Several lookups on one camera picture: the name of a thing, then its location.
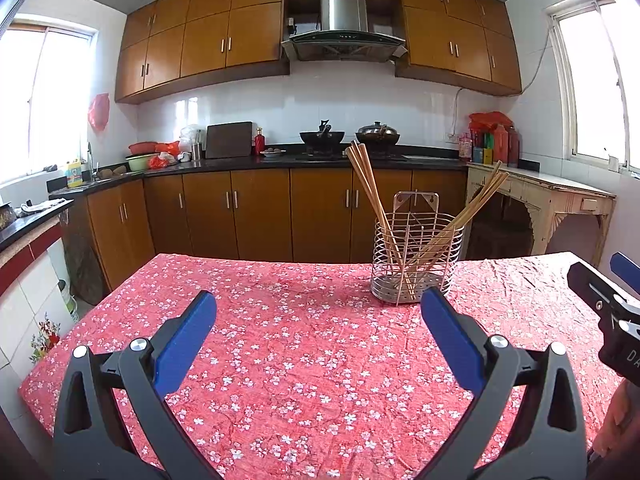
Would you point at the white plastic bag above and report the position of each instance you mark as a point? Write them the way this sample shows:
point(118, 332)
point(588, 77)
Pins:
point(191, 134)

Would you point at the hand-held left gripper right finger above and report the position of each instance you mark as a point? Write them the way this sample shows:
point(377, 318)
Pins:
point(450, 330)

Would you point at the open black wok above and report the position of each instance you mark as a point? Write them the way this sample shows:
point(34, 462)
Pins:
point(322, 137)

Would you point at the wooden wall cabinets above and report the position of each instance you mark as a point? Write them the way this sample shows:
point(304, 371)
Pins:
point(205, 45)

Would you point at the green basin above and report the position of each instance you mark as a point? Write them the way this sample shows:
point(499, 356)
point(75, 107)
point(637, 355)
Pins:
point(139, 162)

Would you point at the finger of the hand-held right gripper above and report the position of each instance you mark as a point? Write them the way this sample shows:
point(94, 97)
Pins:
point(626, 267)
point(590, 285)

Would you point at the wooden base cabinets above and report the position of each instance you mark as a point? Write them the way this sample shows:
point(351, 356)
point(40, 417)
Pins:
point(260, 210)

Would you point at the dark red thermos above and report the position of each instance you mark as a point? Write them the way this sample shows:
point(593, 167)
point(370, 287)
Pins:
point(513, 149)

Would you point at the pink bottle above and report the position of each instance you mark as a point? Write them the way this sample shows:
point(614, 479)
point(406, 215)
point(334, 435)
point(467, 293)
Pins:
point(465, 149)

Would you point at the small plate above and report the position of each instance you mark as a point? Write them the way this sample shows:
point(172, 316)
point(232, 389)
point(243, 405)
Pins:
point(273, 153)

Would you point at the black gas stove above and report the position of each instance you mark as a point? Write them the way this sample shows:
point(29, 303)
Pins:
point(320, 156)

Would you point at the person's right hand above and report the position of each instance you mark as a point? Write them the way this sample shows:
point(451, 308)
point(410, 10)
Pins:
point(615, 420)

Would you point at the dark sack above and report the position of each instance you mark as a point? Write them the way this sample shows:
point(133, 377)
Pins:
point(85, 265)

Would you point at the red bottle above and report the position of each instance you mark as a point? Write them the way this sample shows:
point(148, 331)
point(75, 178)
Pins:
point(259, 142)

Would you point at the red floral tablecloth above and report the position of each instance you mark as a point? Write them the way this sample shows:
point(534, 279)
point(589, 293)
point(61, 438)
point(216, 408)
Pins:
point(300, 385)

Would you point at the yellow dish soap bottle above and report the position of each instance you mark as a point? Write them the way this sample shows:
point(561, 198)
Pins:
point(74, 175)

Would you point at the lidded dark wok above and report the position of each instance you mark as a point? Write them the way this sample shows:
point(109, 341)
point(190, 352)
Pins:
point(377, 135)

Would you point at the blue box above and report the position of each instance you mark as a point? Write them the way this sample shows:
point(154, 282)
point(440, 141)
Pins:
point(482, 155)

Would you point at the dark cutting board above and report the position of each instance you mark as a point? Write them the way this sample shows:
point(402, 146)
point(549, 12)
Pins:
point(229, 140)

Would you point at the steel range hood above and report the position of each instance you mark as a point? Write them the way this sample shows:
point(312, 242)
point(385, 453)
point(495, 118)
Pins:
point(344, 15)

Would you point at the orange red thermos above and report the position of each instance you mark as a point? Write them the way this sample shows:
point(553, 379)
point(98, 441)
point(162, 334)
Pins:
point(500, 147)

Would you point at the steel cup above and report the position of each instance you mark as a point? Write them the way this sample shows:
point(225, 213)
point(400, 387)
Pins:
point(196, 151)

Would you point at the dark pot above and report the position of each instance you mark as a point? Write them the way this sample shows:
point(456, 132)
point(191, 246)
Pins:
point(7, 217)

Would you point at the grey rag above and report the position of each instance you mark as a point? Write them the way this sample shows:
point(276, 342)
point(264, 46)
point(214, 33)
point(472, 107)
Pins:
point(42, 207)

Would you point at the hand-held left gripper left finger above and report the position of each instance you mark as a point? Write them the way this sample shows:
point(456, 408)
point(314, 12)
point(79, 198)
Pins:
point(185, 330)

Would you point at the cream wooden side table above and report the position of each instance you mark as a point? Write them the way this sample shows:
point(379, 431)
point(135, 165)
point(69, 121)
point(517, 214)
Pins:
point(550, 187)

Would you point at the sliding glass window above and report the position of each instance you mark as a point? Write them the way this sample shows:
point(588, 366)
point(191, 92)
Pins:
point(40, 100)
point(600, 80)

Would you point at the black kitchen countertop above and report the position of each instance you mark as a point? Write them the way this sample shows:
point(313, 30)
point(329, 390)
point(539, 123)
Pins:
point(225, 162)

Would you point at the brown potatoes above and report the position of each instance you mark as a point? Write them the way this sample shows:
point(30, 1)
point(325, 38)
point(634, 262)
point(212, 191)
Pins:
point(111, 172)

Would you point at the metal faucet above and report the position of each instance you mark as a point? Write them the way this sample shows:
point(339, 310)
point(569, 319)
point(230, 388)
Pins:
point(91, 162)

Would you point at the red plastic bag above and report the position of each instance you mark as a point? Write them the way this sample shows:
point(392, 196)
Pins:
point(162, 157)
point(99, 112)
point(490, 121)

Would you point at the red basin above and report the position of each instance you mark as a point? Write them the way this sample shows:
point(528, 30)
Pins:
point(142, 147)

